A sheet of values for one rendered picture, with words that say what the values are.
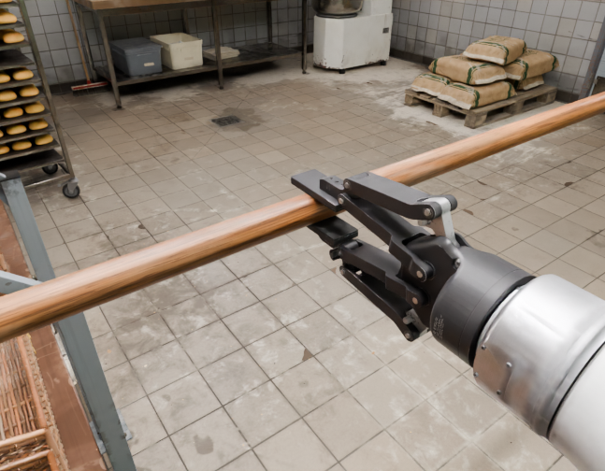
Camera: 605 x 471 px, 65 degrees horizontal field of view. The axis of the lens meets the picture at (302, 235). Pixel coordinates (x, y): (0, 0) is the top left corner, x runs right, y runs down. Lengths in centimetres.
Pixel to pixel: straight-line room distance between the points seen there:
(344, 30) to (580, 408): 539
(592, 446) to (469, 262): 12
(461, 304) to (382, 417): 147
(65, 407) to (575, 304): 102
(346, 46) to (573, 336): 541
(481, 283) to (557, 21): 503
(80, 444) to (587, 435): 94
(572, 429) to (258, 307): 190
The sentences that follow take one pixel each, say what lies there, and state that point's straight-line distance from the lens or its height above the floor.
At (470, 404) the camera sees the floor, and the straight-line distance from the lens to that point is 189.
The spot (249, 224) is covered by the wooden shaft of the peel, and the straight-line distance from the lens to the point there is 41.
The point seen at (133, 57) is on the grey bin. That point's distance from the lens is 492.
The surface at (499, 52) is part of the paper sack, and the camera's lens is 445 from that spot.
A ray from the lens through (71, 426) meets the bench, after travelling 113.
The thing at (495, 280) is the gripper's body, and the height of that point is 123.
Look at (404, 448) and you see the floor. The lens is 172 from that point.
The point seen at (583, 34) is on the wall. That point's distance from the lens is 521.
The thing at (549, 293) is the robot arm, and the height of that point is 124.
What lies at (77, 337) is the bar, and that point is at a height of 86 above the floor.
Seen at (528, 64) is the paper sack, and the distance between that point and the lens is 478.
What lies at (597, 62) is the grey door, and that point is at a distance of 512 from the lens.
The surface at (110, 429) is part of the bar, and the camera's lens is 105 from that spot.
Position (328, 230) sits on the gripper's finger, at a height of 118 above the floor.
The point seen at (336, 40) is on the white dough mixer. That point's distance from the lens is 561.
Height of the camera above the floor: 142
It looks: 33 degrees down
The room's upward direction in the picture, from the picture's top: straight up
